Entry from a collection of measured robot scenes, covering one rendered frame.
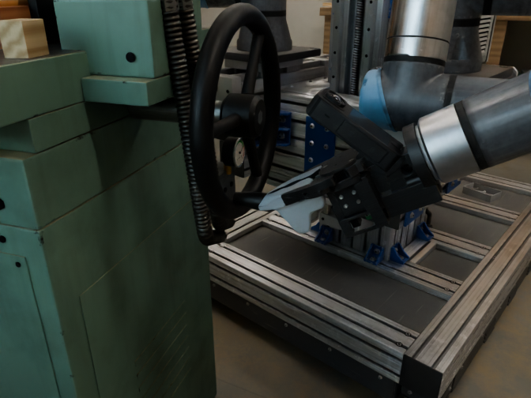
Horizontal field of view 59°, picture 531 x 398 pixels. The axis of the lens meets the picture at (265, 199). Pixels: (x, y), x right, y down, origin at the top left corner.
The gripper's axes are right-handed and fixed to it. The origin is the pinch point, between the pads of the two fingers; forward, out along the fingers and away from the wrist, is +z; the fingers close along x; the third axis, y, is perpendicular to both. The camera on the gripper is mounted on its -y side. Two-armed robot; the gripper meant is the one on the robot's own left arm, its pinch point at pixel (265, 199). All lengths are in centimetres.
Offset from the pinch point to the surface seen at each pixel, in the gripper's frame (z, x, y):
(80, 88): 14.1, -2.5, -22.9
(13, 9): 18.5, -0.4, -35.8
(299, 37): 80, 341, -31
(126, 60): 7.4, -0.3, -23.0
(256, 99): -2.0, 7.8, -11.3
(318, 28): 64, 339, -29
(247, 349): 55, 48, 52
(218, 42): -4.8, -0.8, -18.9
